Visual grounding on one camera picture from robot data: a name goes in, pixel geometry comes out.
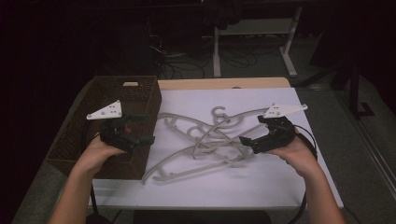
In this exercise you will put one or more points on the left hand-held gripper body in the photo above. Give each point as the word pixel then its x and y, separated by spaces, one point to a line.
pixel 115 133

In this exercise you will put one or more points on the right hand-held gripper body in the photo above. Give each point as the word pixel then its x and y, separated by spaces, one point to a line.
pixel 278 132

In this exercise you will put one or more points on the brown wicker basket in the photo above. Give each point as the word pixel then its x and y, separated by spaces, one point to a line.
pixel 93 90

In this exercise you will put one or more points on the person's left hand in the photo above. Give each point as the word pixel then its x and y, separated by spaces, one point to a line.
pixel 93 155

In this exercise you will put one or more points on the person's right hand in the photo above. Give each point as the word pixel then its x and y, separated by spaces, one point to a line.
pixel 299 155

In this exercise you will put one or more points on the black metal stand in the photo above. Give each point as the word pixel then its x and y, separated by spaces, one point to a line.
pixel 355 93

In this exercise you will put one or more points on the white metal desk frame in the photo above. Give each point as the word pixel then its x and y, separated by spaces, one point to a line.
pixel 217 56

